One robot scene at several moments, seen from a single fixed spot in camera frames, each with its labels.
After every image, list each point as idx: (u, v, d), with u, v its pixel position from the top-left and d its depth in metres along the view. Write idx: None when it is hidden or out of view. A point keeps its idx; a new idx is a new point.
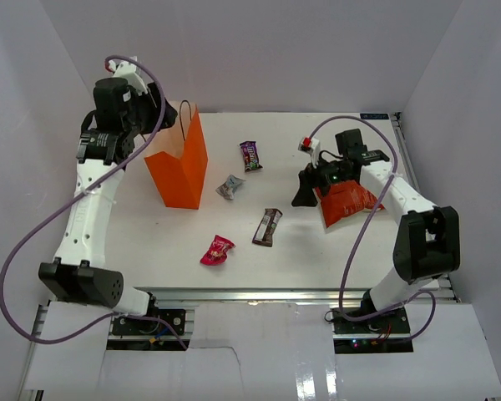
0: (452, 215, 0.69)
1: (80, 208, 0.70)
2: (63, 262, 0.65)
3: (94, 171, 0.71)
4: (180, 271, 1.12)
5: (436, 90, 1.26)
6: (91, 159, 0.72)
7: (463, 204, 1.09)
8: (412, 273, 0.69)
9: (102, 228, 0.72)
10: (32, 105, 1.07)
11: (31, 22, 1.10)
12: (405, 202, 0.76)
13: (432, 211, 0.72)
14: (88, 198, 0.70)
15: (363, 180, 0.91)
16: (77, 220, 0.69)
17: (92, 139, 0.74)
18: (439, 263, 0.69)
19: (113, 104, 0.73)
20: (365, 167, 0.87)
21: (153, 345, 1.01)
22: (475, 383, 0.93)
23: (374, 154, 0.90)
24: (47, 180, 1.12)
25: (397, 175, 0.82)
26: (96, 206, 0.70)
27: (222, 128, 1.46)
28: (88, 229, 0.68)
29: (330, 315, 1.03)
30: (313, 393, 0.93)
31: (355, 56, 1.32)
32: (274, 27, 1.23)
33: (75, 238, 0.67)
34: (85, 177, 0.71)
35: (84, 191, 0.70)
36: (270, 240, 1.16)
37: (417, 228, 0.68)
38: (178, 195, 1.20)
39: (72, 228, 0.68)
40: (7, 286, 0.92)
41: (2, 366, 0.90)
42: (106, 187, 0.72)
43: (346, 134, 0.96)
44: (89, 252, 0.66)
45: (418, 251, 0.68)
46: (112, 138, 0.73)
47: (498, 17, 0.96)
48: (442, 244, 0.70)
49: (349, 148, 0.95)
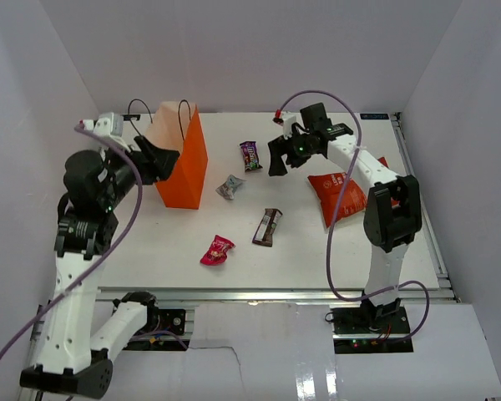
0: (414, 184, 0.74)
1: (61, 307, 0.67)
2: (45, 369, 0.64)
3: (73, 267, 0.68)
4: (180, 271, 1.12)
5: (436, 90, 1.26)
6: (70, 252, 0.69)
7: (464, 204, 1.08)
8: (382, 239, 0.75)
9: (87, 323, 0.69)
10: (32, 105, 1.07)
11: (30, 22, 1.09)
12: (371, 175, 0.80)
13: (396, 181, 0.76)
14: (68, 297, 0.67)
15: (330, 155, 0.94)
16: (58, 322, 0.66)
17: (70, 228, 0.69)
18: (405, 227, 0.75)
19: (88, 193, 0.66)
20: (331, 142, 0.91)
21: (153, 345, 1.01)
22: (476, 383, 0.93)
23: (339, 129, 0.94)
24: (47, 180, 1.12)
25: (361, 148, 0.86)
26: (78, 306, 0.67)
27: (222, 128, 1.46)
28: (69, 333, 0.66)
29: (331, 315, 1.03)
30: (313, 394, 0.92)
31: (356, 55, 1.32)
32: (274, 26, 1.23)
33: (57, 344, 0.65)
34: (64, 275, 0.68)
35: (63, 293, 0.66)
36: (270, 240, 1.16)
37: (385, 199, 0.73)
38: (177, 195, 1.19)
39: (53, 332, 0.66)
40: (6, 286, 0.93)
41: (2, 367, 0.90)
42: (87, 282, 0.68)
43: (311, 109, 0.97)
44: (72, 358, 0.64)
45: (386, 219, 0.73)
46: (91, 226, 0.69)
47: (499, 16, 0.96)
48: (407, 210, 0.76)
49: (314, 122, 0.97)
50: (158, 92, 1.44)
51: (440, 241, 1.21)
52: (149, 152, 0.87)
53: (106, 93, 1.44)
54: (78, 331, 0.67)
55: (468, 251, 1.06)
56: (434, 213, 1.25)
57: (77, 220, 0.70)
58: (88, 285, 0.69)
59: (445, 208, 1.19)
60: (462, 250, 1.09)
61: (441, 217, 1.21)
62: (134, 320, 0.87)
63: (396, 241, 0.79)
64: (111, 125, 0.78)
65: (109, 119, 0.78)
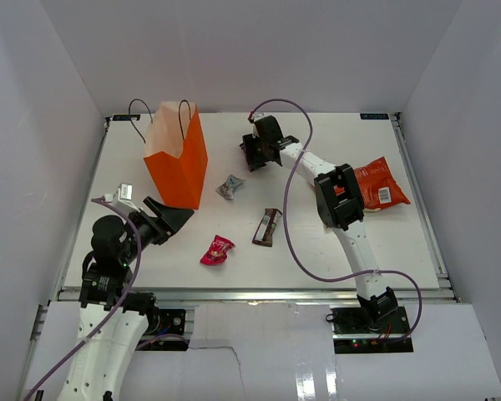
0: (350, 170, 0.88)
1: (82, 354, 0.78)
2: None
3: (94, 317, 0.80)
4: (181, 271, 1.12)
5: (436, 90, 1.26)
6: (92, 304, 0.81)
7: (463, 204, 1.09)
8: (334, 220, 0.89)
9: (103, 369, 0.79)
10: (33, 105, 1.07)
11: (31, 22, 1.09)
12: (315, 169, 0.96)
13: (336, 171, 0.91)
14: (88, 344, 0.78)
15: (282, 163, 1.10)
16: (77, 368, 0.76)
17: (93, 282, 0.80)
18: (351, 205, 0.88)
19: (111, 251, 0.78)
20: (282, 151, 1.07)
21: (153, 345, 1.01)
22: (475, 383, 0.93)
23: (287, 140, 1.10)
24: (47, 180, 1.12)
25: (306, 151, 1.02)
26: (95, 353, 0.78)
27: (222, 128, 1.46)
28: (87, 377, 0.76)
29: (331, 315, 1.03)
30: (313, 394, 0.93)
31: (356, 55, 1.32)
32: (274, 26, 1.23)
33: (75, 388, 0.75)
34: (86, 323, 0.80)
35: (84, 339, 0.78)
36: (270, 240, 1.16)
37: (326, 186, 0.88)
38: (177, 198, 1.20)
39: (73, 376, 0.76)
40: (7, 286, 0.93)
41: (2, 366, 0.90)
42: (105, 330, 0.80)
43: (263, 123, 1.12)
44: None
45: (332, 202, 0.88)
46: (113, 281, 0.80)
47: (499, 16, 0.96)
48: (349, 193, 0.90)
49: (267, 135, 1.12)
50: (158, 93, 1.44)
51: (439, 241, 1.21)
52: (156, 208, 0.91)
53: (106, 93, 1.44)
54: (94, 376, 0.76)
55: (468, 251, 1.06)
56: (433, 214, 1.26)
57: (100, 276, 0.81)
58: (105, 334, 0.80)
59: (444, 208, 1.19)
60: (461, 250, 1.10)
61: (441, 218, 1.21)
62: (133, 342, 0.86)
63: (351, 220, 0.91)
64: (125, 193, 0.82)
65: (121, 190, 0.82)
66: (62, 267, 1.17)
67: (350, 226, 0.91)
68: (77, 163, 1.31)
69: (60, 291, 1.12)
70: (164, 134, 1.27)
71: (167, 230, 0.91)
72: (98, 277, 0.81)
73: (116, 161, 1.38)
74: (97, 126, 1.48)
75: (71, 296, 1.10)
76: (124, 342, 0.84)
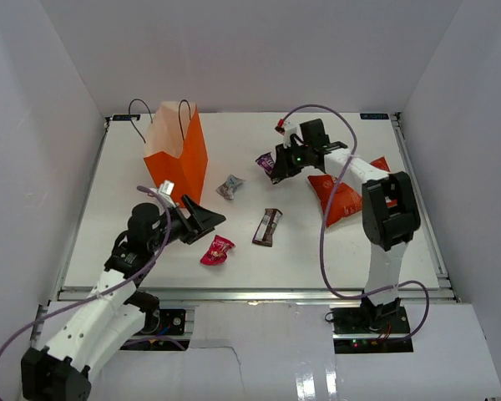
0: (406, 179, 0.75)
1: (88, 307, 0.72)
2: (49, 353, 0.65)
3: (112, 278, 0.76)
4: (181, 271, 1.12)
5: (436, 90, 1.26)
6: (115, 270, 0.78)
7: (463, 204, 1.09)
8: (382, 236, 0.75)
9: (98, 331, 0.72)
10: (32, 104, 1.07)
11: (31, 22, 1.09)
12: (364, 175, 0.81)
13: (388, 180, 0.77)
14: (98, 301, 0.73)
15: (326, 170, 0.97)
16: (79, 317, 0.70)
17: (123, 255, 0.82)
18: (402, 221, 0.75)
19: (141, 231, 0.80)
20: (327, 155, 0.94)
21: (153, 345, 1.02)
22: (475, 383, 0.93)
23: (335, 145, 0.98)
24: (47, 180, 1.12)
25: (355, 156, 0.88)
26: (101, 312, 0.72)
27: (222, 128, 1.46)
28: (84, 327, 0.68)
29: (331, 315, 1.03)
30: (313, 394, 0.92)
31: (355, 55, 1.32)
32: (274, 26, 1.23)
33: (69, 334, 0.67)
34: (103, 283, 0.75)
35: (97, 294, 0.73)
36: (270, 241, 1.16)
37: (377, 195, 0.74)
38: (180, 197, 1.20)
39: (72, 322, 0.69)
40: (7, 286, 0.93)
41: (2, 365, 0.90)
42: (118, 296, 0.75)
43: (310, 125, 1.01)
44: (74, 353, 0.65)
45: (382, 215, 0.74)
46: (139, 259, 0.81)
47: (498, 16, 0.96)
48: (403, 205, 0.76)
49: (312, 139, 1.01)
50: (159, 93, 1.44)
51: (440, 241, 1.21)
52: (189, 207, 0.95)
53: (106, 93, 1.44)
54: (91, 331, 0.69)
55: (468, 251, 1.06)
56: (434, 214, 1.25)
57: (126, 252, 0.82)
58: (116, 299, 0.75)
59: (445, 208, 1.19)
60: (462, 251, 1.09)
61: (441, 218, 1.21)
62: (126, 331, 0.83)
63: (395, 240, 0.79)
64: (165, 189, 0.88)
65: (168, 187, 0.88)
66: (62, 267, 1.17)
67: (391, 247, 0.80)
68: (76, 162, 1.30)
69: (60, 291, 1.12)
70: (165, 134, 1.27)
71: (194, 229, 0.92)
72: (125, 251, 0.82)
73: (116, 161, 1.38)
74: (97, 126, 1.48)
75: (72, 296, 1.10)
76: (121, 327, 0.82)
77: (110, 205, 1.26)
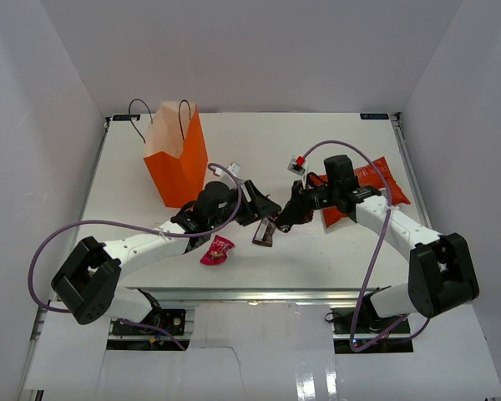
0: (461, 243, 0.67)
1: (149, 236, 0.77)
2: (103, 250, 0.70)
3: (173, 226, 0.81)
4: (181, 271, 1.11)
5: (436, 90, 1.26)
6: (177, 225, 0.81)
7: (463, 205, 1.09)
8: (434, 311, 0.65)
9: (142, 260, 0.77)
10: (32, 104, 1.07)
11: (31, 22, 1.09)
12: (410, 235, 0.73)
13: (439, 241, 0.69)
14: (157, 235, 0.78)
15: (358, 218, 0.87)
16: (138, 239, 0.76)
17: (188, 219, 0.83)
18: (457, 291, 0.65)
19: (207, 204, 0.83)
20: (360, 205, 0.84)
21: (153, 345, 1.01)
22: (475, 383, 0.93)
23: (366, 191, 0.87)
24: (47, 180, 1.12)
25: (393, 208, 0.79)
26: (155, 245, 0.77)
27: (222, 128, 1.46)
28: (140, 247, 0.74)
29: (331, 315, 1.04)
30: (313, 394, 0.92)
31: (355, 55, 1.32)
32: (273, 26, 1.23)
33: (126, 245, 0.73)
34: (164, 227, 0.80)
35: (159, 229, 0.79)
36: (270, 241, 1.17)
37: (430, 263, 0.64)
38: (179, 196, 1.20)
39: (131, 240, 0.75)
40: (7, 285, 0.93)
41: (3, 365, 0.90)
42: (176, 242, 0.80)
43: (336, 165, 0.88)
44: (123, 261, 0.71)
45: (436, 285, 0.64)
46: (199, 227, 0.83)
47: (498, 17, 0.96)
48: (457, 274, 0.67)
49: (341, 180, 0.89)
50: (159, 93, 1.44)
51: None
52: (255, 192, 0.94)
53: (107, 93, 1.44)
54: (143, 252, 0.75)
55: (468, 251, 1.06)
56: (433, 214, 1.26)
57: (189, 218, 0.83)
58: (172, 245, 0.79)
59: (445, 208, 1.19)
60: None
61: (442, 218, 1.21)
62: (137, 306, 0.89)
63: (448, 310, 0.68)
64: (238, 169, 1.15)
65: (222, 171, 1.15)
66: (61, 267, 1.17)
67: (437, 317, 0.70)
68: (76, 162, 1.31)
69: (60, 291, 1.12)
70: (165, 134, 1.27)
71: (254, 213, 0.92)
72: (189, 217, 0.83)
73: (116, 161, 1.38)
74: (97, 126, 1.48)
75: None
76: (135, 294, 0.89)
77: (110, 205, 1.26)
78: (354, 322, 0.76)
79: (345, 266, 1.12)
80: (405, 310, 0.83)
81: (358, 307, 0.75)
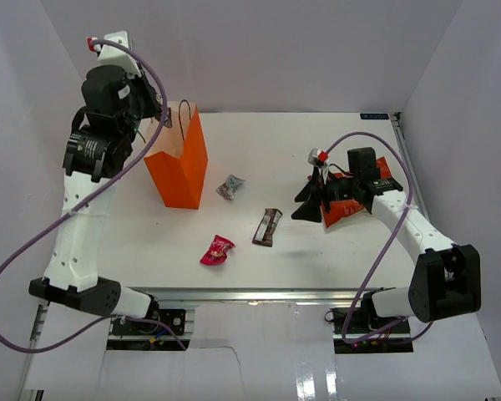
0: (473, 256, 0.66)
1: (68, 228, 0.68)
2: (53, 283, 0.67)
3: (80, 187, 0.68)
4: (181, 271, 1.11)
5: (436, 90, 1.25)
6: (78, 173, 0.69)
7: (464, 204, 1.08)
8: (431, 317, 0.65)
9: (93, 246, 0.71)
10: (32, 104, 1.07)
11: (30, 22, 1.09)
12: (422, 238, 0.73)
13: (451, 250, 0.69)
14: (74, 219, 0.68)
15: (374, 210, 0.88)
16: (64, 242, 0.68)
17: (79, 146, 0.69)
18: (457, 302, 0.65)
19: (103, 104, 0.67)
20: (377, 196, 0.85)
21: (153, 345, 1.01)
22: (475, 383, 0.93)
23: (387, 183, 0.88)
24: (46, 179, 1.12)
25: (412, 207, 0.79)
26: (83, 229, 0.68)
27: (221, 128, 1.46)
28: (74, 252, 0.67)
29: (331, 315, 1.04)
30: (313, 394, 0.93)
31: (355, 55, 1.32)
32: (273, 26, 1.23)
33: (63, 261, 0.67)
34: (71, 195, 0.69)
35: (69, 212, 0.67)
36: (231, 196, 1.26)
37: (436, 271, 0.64)
38: (178, 195, 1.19)
39: (59, 250, 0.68)
40: (6, 284, 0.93)
41: (3, 364, 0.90)
42: (93, 205, 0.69)
43: (360, 155, 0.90)
44: (77, 276, 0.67)
45: (437, 291, 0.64)
46: (101, 147, 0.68)
47: (498, 17, 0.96)
48: (463, 285, 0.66)
49: (361, 171, 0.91)
50: None
51: None
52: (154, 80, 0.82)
53: None
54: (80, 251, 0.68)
55: None
56: (434, 214, 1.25)
57: (84, 142, 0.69)
58: (93, 209, 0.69)
59: (445, 209, 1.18)
60: None
61: (442, 218, 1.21)
62: (139, 299, 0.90)
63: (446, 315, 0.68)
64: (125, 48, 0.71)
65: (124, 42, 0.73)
66: None
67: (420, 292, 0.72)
68: None
69: None
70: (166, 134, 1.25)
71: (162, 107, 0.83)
72: (82, 142, 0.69)
73: None
74: None
75: None
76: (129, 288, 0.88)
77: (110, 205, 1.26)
78: (348, 319, 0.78)
79: (346, 266, 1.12)
80: (406, 312, 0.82)
81: (353, 307, 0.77)
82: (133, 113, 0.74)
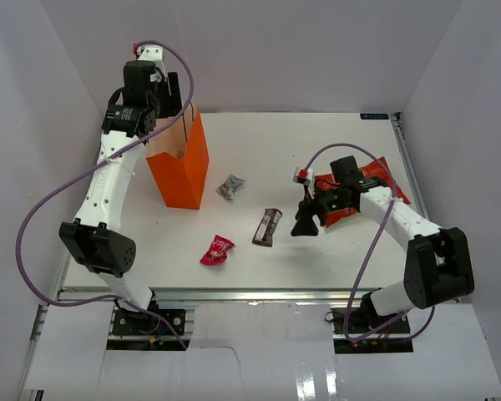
0: (461, 238, 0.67)
1: (103, 174, 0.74)
2: (83, 223, 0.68)
3: (117, 142, 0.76)
4: (181, 271, 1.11)
5: (436, 90, 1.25)
6: (115, 131, 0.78)
7: (463, 204, 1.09)
8: (427, 302, 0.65)
9: (119, 195, 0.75)
10: (33, 104, 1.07)
11: (30, 22, 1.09)
12: (410, 226, 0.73)
13: (439, 235, 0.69)
14: (109, 167, 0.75)
15: (362, 207, 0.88)
16: (98, 186, 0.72)
17: (117, 113, 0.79)
18: (451, 286, 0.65)
19: (139, 82, 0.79)
20: (364, 194, 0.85)
21: (153, 345, 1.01)
22: (475, 383, 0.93)
23: (371, 181, 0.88)
24: (46, 180, 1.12)
25: (397, 199, 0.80)
26: (116, 175, 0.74)
27: (222, 128, 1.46)
28: (107, 193, 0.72)
29: (330, 315, 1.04)
30: (313, 394, 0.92)
31: (355, 55, 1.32)
32: (273, 26, 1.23)
33: (95, 202, 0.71)
34: (108, 148, 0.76)
35: (106, 159, 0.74)
36: (231, 196, 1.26)
37: (427, 254, 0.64)
38: (179, 195, 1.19)
39: (92, 193, 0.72)
40: (6, 284, 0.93)
41: (3, 365, 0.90)
42: (126, 158, 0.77)
43: (341, 162, 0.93)
44: (107, 215, 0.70)
45: (431, 276, 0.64)
46: (135, 113, 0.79)
47: (498, 17, 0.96)
48: (454, 268, 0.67)
49: (346, 175, 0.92)
50: None
51: None
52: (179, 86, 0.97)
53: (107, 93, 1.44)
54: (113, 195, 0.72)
55: None
56: (434, 214, 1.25)
57: (122, 109, 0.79)
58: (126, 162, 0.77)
59: (445, 208, 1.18)
60: None
61: (441, 218, 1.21)
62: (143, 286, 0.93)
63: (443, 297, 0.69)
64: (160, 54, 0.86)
65: (161, 49, 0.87)
66: (62, 266, 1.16)
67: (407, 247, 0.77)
68: (76, 161, 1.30)
69: (60, 291, 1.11)
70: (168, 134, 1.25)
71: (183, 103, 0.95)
72: (119, 109, 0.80)
73: None
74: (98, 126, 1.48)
75: (72, 296, 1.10)
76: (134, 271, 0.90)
77: None
78: (348, 315, 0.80)
79: (346, 264, 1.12)
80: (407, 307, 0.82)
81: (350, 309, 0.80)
82: (159, 96, 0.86)
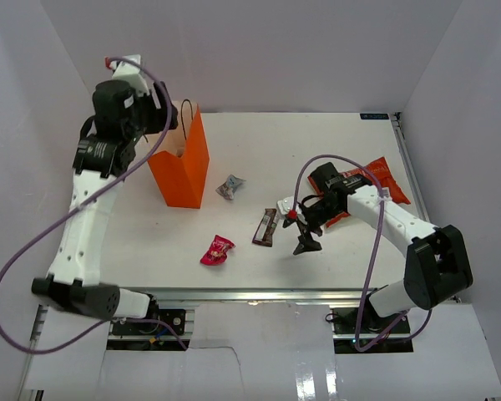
0: (457, 235, 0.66)
1: (76, 223, 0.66)
2: (56, 280, 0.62)
3: (90, 184, 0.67)
4: (181, 271, 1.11)
5: (436, 90, 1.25)
6: (88, 171, 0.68)
7: (464, 204, 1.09)
8: (432, 303, 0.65)
9: (97, 242, 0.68)
10: (33, 104, 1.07)
11: (31, 23, 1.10)
12: (405, 229, 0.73)
13: (435, 234, 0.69)
14: (83, 214, 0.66)
15: (351, 210, 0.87)
16: (71, 237, 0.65)
17: (89, 149, 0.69)
18: (451, 284, 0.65)
19: (113, 110, 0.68)
20: (351, 196, 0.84)
21: (153, 345, 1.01)
22: (475, 383, 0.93)
23: (356, 180, 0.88)
24: (46, 180, 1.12)
25: (386, 199, 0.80)
26: (91, 224, 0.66)
27: (222, 128, 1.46)
28: (82, 245, 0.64)
29: (331, 315, 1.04)
30: (313, 394, 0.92)
31: (355, 55, 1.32)
32: (273, 26, 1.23)
33: (69, 256, 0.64)
34: (80, 191, 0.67)
35: (78, 206, 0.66)
36: (231, 196, 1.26)
37: (427, 256, 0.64)
38: (179, 195, 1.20)
39: (65, 245, 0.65)
40: (7, 284, 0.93)
41: (2, 365, 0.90)
42: (102, 200, 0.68)
43: (321, 170, 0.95)
44: (83, 271, 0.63)
45: (432, 278, 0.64)
46: (110, 148, 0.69)
47: (498, 17, 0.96)
48: (453, 265, 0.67)
49: (329, 180, 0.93)
50: None
51: None
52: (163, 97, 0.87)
53: None
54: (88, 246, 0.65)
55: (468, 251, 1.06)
56: (434, 214, 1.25)
57: (94, 144, 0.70)
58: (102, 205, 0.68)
59: (445, 209, 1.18)
60: None
61: (441, 218, 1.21)
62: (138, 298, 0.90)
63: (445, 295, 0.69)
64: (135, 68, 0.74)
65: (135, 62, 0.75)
66: None
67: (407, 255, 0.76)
68: None
69: None
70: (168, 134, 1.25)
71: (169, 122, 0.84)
72: (91, 144, 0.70)
73: None
74: None
75: None
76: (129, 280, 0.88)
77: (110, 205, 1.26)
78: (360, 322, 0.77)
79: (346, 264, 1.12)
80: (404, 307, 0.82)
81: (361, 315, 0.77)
82: (139, 120, 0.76)
